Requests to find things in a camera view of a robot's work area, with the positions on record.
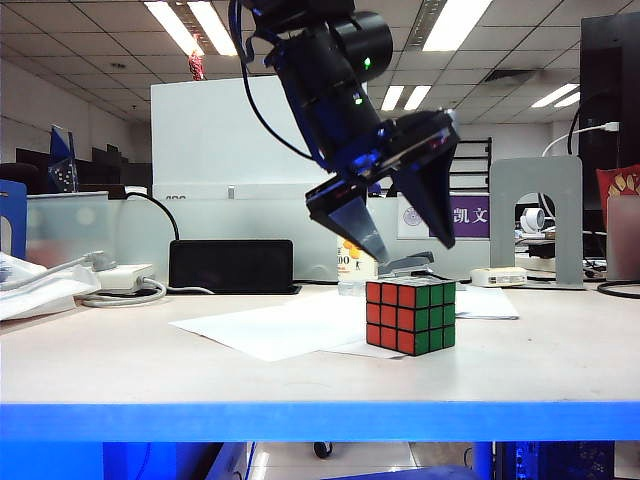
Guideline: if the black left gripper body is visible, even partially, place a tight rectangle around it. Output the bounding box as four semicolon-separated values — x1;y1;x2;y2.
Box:
305;108;460;220

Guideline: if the frosted glass desk partition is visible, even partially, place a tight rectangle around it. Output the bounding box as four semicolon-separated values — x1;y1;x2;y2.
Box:
27;192;491;284

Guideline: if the blue crystal trophy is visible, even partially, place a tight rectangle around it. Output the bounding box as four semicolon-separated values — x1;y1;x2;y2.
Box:
48;125;80;195

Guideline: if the blue table frame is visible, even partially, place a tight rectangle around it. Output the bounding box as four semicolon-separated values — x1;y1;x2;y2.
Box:
0;402;640;480

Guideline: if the clear bottle with orange label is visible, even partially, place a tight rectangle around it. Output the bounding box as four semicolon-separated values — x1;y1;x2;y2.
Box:
337;234;380;297

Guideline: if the black monitor power cable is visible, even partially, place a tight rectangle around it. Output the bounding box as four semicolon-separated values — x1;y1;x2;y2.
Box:
123;192;182;244

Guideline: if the black shelf rack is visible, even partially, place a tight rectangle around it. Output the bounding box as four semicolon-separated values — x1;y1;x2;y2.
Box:
452;138;494;194

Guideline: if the plastic bag with papers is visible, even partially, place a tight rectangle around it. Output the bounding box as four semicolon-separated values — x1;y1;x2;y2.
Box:
0;252;104;322

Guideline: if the white USB cable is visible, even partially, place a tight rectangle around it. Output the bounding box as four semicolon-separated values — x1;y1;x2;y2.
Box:
542;122;621;159

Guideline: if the black cable loop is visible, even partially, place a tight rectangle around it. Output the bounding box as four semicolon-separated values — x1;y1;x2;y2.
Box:
596;281;640;301

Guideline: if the white power strip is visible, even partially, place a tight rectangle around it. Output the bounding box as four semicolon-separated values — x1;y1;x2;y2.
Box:
93;263;156;294

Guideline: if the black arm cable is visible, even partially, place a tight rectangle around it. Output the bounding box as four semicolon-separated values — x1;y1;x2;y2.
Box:
228;0;322;162

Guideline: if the grey stapler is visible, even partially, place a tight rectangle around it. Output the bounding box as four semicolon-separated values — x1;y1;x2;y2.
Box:
378;251;466;292

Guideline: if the white paper sheet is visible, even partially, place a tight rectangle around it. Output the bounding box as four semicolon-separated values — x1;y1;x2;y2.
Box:
452;287;521;321
319;339;409;361
168;291;419;362

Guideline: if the small white desk fan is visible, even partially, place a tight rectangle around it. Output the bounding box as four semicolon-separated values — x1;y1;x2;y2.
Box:
518;208;546;235

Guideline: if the grey metal bookend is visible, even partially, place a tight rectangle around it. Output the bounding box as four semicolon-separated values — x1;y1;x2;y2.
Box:
488;157;585;291

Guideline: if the grey plug with cable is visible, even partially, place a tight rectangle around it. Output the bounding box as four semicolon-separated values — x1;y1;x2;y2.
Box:
0;251;119;294

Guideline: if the grey power strip cable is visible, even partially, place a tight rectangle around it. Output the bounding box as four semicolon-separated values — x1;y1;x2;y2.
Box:
78;277;169;309

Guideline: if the purple and white name sign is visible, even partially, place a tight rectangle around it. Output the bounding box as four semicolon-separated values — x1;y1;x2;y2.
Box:
397;194;491;239

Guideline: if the black rectangular box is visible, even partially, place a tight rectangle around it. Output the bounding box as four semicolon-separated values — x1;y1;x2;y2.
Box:
168;240;295;295

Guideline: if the black flat base plate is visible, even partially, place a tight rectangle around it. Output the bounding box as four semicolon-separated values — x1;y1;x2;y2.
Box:
167;284;305;296

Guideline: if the Rubik's cube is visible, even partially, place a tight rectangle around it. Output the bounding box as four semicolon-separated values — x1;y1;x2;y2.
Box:
364;278;458;357

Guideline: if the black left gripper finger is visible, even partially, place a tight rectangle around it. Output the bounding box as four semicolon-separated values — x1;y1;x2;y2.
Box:
393;145;459;250
310;191;390;265

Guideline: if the small white adapter box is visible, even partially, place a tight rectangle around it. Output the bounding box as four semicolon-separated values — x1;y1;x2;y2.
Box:
469;267;529;290

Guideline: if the pink frosted panel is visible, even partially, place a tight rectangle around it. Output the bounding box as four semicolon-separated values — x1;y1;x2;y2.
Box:
604;194;640;281

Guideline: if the dark office chair back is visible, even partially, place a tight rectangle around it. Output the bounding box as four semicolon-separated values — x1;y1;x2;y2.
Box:
0;162;41;196

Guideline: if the red snack bag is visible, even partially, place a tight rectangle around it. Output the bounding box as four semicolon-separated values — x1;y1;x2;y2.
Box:
594;164;640;201

